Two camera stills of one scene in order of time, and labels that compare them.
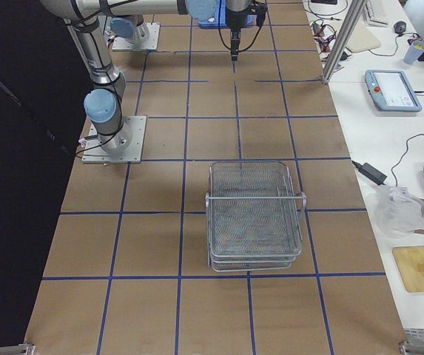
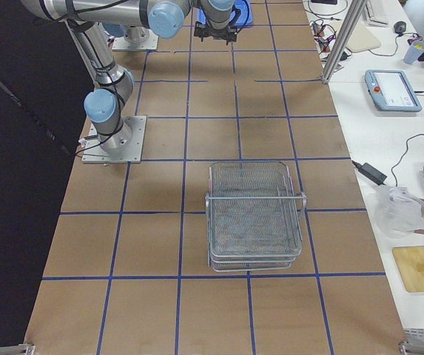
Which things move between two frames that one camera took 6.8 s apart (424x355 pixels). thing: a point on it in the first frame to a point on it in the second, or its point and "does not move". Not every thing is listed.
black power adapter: (371, 172) does not move
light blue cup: (414, 52) does not move
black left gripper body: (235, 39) to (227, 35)
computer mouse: (399, 27) does not move
